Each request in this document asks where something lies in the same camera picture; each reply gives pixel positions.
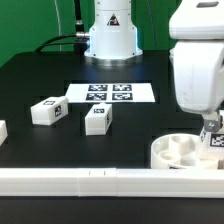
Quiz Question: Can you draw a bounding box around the white left fence bar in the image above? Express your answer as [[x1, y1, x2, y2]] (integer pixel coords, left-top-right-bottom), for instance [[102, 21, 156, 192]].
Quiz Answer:
[[0, 120, 8, 146]]

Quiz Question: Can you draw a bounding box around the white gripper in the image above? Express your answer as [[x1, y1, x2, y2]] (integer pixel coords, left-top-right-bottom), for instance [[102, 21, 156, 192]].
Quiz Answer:
[[169, 0, 224, 133]]

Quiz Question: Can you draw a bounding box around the white front fence bar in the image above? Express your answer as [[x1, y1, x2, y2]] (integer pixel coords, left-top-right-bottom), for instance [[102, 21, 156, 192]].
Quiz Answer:
[[0, 168, 224, 198]]

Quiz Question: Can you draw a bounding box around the white marker sheet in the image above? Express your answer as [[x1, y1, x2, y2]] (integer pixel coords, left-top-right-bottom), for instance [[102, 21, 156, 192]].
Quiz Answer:
[[65, 83, 155, 103]]

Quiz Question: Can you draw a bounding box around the white round stool seat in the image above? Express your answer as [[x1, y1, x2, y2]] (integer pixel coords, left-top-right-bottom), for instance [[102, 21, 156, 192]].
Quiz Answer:
[[150, 133, 218, 169]]

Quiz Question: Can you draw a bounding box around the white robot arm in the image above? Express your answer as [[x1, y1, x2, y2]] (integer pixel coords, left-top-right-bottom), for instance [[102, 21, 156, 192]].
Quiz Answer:
[[85, 0, 224, 133]]

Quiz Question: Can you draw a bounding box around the white fence bar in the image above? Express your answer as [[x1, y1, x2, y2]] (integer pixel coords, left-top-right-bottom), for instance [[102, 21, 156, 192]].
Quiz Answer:
[[0, 120, 8, 146], [0, 168, 224, 198]]

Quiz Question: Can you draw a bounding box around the black cable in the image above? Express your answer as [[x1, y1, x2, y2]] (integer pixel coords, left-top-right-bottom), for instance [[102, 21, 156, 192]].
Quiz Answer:
[[34, 31, 91, 54]]

